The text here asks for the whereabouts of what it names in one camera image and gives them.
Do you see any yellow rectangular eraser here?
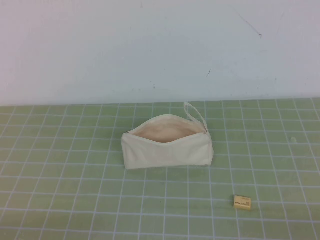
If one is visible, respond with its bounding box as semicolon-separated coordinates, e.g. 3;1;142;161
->
232;194;253;209

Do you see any green grid cutting mat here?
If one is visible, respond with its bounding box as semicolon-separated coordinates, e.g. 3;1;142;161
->
0;99;320;240

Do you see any cream fabric pencil case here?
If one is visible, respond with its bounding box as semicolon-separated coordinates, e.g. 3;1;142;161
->
121;101;215;171

